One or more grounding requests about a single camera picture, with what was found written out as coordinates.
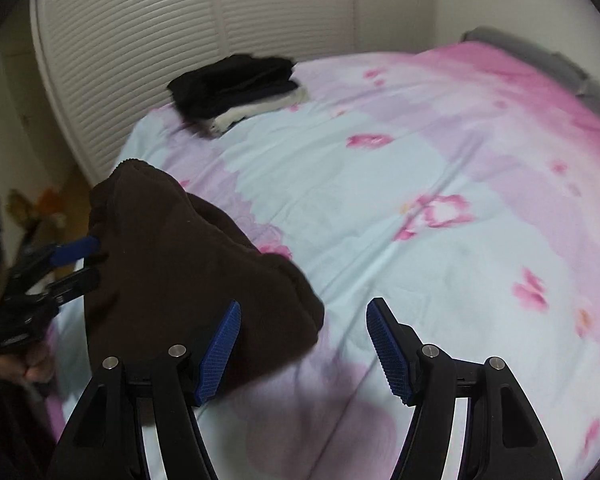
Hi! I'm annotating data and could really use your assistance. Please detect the dark brown pants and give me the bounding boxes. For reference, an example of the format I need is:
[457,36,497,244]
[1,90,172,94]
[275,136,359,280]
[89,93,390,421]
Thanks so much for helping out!
[47,158,326,480]

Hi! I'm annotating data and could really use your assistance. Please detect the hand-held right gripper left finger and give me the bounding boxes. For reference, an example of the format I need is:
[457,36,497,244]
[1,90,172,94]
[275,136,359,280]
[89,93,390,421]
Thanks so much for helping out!
[55,301,242,480]

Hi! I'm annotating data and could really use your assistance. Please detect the grey padded headboard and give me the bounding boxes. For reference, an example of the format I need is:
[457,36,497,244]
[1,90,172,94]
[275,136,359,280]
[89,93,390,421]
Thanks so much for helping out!
[460,26,600,132]

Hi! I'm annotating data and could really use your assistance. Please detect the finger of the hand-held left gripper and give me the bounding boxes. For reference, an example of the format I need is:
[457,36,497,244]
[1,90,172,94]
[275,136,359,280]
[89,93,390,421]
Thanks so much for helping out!
[42,267,102,307]
[22,237,110,281]

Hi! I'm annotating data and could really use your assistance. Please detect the person's left hand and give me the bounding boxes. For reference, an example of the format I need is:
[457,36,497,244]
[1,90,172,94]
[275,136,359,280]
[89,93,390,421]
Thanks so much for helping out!
[0,339,58,387]

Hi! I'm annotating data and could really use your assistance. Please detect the orange and brown item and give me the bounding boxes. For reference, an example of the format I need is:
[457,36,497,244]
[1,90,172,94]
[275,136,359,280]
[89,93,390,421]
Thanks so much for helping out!
[7,186,70,242]

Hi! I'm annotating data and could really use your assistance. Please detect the black folded clothes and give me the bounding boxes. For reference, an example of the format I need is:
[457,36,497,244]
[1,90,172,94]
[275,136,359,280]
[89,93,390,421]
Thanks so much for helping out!
[167,53,299,122]

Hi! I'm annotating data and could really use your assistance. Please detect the white folded cloth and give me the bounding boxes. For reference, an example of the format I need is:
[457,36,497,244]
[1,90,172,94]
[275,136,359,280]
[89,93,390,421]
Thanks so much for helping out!
[200,84,309,137]

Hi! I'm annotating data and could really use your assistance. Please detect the bed with pink floral duvet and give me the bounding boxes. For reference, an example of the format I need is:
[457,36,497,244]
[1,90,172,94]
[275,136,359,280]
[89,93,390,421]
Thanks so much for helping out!
[45,40,600,480]

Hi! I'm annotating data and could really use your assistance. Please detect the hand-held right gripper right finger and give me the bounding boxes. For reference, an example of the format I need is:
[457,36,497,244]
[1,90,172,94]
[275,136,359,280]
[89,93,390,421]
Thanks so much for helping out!
[366,297,564,480]

